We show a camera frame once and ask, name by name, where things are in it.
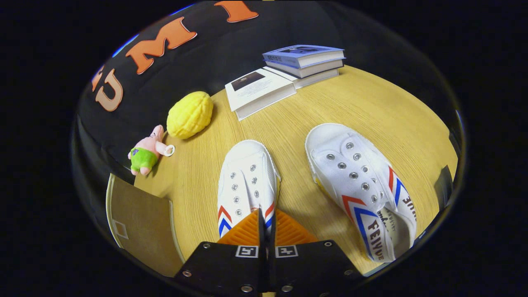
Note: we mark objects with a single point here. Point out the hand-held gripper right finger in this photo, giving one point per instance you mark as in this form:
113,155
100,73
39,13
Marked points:
313,268

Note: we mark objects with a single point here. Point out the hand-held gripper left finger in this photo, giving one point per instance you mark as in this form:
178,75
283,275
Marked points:
222,268

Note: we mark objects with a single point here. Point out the beige fabric storage box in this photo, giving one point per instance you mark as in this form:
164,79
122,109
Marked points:
144,231

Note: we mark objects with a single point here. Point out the white canvas shoe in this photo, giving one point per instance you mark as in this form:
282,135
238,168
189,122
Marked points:
350,173
247,177

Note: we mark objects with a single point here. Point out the pink starfish plush toy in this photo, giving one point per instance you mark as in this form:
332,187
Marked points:
144,154

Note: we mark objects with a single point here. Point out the yellow bumpy plush toy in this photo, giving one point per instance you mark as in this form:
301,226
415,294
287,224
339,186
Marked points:
189,115

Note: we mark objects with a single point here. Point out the white book with dark photo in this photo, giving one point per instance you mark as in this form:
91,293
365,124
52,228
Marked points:
258,88

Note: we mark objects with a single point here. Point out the thin white book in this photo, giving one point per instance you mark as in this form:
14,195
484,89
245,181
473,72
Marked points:
317,78

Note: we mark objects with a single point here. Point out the blue-edged book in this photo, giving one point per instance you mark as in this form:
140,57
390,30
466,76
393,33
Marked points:
317,68

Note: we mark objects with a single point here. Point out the blue cover book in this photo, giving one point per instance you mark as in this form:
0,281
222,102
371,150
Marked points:
303,53

